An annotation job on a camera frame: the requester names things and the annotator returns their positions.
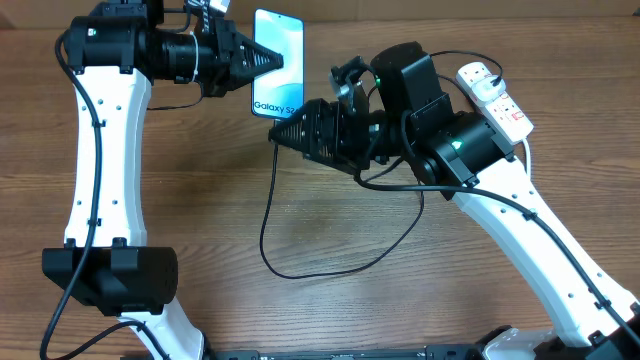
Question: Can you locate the Samsung Galaxy smartphone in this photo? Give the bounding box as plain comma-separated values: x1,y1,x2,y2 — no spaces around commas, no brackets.
251,9,304,120

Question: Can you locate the black USB-C charger cable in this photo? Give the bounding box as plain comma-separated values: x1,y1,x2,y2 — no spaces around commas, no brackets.
258,48,505,280

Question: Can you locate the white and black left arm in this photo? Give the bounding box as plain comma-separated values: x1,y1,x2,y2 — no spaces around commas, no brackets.
42,1,283,359

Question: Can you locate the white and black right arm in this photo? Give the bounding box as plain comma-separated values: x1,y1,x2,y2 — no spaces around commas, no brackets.
269,42,639,359

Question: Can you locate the white charger adapter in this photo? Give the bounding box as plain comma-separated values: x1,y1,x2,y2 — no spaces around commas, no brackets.
471,75,506,107

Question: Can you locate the white power strip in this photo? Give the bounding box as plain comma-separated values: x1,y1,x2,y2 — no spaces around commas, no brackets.
456,62,534,145

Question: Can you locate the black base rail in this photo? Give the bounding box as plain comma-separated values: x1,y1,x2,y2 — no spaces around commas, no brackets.
204,342,486,360

